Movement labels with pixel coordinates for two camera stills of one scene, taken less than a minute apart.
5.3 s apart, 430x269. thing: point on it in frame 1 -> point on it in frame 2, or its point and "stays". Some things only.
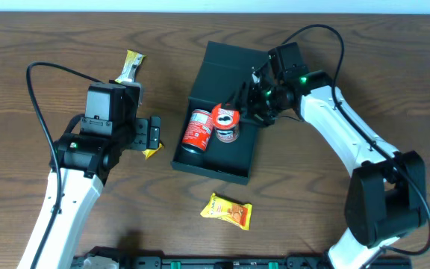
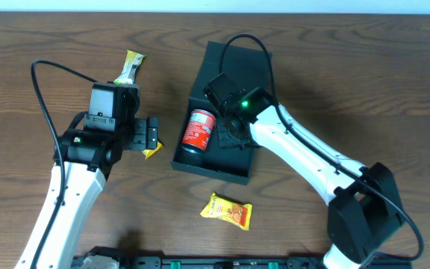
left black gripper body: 149,133 stays
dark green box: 223,75 stays
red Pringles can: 198,128 stays
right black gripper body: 254,103 -> 229,135
